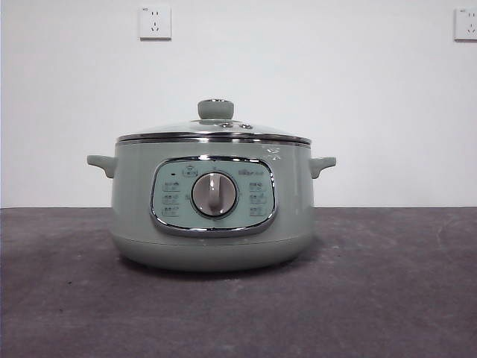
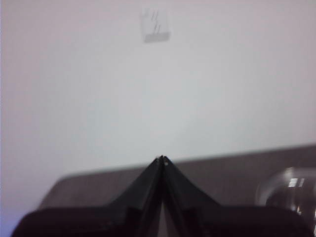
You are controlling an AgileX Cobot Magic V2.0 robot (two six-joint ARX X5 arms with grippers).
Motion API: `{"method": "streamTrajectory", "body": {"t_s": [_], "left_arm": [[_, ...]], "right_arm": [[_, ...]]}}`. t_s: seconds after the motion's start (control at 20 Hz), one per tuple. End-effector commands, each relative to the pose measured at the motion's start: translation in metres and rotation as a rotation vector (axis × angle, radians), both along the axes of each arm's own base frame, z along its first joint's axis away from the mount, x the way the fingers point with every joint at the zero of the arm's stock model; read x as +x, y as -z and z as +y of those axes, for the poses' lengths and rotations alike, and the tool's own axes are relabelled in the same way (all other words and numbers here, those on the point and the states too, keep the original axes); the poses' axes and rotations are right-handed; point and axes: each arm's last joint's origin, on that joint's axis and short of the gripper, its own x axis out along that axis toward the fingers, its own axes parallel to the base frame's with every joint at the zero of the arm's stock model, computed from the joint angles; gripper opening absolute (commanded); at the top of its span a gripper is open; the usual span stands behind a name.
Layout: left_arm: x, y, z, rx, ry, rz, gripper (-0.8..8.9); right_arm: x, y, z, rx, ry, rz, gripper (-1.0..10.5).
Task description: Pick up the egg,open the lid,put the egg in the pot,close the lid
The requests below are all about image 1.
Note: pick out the pale green electric pot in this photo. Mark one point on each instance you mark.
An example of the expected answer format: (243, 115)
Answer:
(212, 242)

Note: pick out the glass lid with green knob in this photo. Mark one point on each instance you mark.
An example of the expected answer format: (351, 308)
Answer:
(215, 110)

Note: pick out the white wall socket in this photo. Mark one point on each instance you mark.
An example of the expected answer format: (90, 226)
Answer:
(155, 23)
(466, 24)

